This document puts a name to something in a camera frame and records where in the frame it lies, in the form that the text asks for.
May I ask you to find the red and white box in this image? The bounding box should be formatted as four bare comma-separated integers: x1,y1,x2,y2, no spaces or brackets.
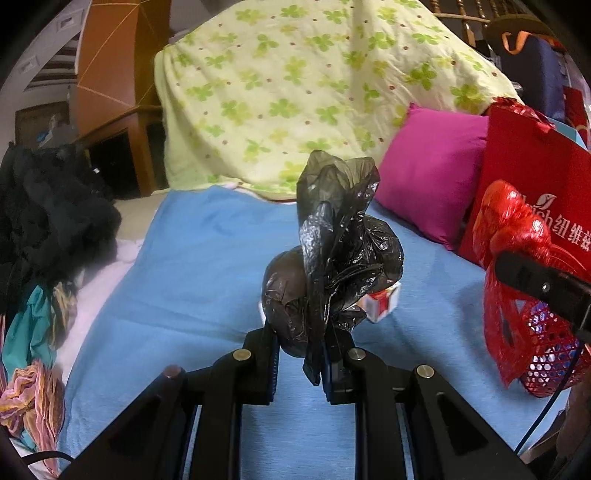
362,281,402,324

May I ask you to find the blue blanket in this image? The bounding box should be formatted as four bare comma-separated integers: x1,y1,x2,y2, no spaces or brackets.
58,185,571,480

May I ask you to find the black cable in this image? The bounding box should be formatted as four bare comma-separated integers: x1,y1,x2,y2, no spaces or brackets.
14,450,77,467

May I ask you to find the wooden cabinet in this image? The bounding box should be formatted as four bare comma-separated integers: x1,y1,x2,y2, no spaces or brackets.
76,104,169,199
74,0,174,139

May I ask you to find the navy bag with orange handles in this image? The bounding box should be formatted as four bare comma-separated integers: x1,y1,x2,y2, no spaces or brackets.
499,30,566,116

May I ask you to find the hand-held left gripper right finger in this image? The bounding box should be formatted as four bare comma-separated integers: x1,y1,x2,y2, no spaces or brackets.
323,328,536,480

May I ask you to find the black plastic bag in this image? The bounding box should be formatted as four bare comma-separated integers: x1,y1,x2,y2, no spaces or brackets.
261,150,404,386

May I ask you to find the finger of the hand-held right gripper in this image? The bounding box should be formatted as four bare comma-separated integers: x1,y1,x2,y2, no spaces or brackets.
495,251,591,344

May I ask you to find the white bed sheet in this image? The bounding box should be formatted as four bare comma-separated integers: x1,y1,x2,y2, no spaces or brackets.
46,249,139,379

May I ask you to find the red mesh basket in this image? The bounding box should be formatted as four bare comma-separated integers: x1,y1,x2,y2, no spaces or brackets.
512,295,587,398

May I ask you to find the knotted red plastic bag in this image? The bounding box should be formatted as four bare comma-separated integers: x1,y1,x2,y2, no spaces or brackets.
472,180,561,388

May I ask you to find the green clover print quilt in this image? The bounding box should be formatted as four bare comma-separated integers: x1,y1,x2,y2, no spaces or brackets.
154,0,525,201

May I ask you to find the pink pillow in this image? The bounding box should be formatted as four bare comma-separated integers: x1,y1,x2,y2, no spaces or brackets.
373,104,490,252

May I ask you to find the blue cardboard box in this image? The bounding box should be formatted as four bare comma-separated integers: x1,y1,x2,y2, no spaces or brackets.
554,120,589,151

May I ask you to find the yellow striped cloth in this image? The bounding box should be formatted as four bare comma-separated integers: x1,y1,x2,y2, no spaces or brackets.
51,281,79,333

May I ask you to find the red tote bag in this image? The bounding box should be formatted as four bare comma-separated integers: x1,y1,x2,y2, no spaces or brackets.
458,104,591,273

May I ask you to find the beige mattress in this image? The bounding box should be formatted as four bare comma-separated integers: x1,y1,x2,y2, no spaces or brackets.
113,196,169,241

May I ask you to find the wooden stair railing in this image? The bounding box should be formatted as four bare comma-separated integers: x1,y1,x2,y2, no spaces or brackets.
429,0,499,47

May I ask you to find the pink striped cloth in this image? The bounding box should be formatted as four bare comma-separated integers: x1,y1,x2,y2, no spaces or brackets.
0,360,65,439

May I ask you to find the black plush garment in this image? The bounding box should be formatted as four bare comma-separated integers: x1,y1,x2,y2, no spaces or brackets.
0,143,123,296

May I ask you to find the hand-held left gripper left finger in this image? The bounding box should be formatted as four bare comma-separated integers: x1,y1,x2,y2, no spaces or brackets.
60,318,280,480

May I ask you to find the shiny red plastic bag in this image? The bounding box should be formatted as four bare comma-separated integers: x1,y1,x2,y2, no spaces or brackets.
492,97,557,134

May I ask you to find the blue cable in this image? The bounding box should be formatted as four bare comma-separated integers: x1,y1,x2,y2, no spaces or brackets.
512,344,585,455

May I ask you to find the teal cloth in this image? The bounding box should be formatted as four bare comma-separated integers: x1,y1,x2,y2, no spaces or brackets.
0,286,58,370

